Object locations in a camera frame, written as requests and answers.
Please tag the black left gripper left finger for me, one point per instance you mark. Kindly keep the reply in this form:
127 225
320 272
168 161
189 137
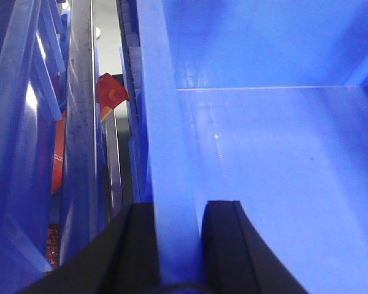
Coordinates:
121 259

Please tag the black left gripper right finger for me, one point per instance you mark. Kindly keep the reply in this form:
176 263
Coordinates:
236 258

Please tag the blue bin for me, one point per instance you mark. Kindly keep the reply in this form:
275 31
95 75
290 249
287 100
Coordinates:
264 102
32 70

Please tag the red cardboard box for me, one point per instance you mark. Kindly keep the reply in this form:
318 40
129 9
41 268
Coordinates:
111 93

